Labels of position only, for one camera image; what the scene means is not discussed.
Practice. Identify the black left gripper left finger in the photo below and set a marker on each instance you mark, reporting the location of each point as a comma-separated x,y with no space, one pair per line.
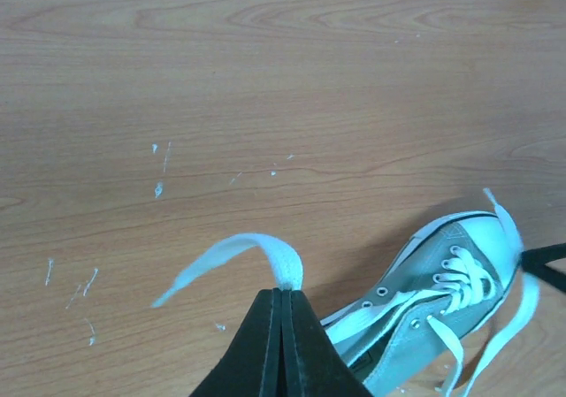
250,366

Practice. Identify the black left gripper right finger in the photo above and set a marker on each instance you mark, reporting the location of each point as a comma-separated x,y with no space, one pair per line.
308,363

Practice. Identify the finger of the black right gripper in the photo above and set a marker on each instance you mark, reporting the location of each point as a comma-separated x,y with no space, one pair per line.
536,262

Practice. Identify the white shoelace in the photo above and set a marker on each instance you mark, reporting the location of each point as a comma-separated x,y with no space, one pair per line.
288,273

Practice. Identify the grey canvas sneaker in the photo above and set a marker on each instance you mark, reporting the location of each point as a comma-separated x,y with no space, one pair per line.
445,283

